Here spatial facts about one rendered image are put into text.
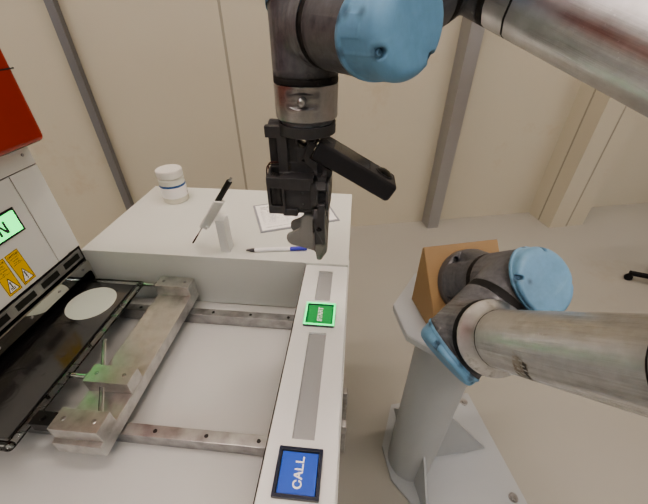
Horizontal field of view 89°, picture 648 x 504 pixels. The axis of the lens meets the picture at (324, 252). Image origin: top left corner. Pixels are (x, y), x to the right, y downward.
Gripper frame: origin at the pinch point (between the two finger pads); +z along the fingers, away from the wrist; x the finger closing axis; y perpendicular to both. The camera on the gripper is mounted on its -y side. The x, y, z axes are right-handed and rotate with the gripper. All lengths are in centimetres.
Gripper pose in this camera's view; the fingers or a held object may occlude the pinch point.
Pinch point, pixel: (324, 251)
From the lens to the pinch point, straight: 52.7
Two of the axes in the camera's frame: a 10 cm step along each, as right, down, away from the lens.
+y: -10.0, -0.5, 0.7
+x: -0.9, 5.9, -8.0
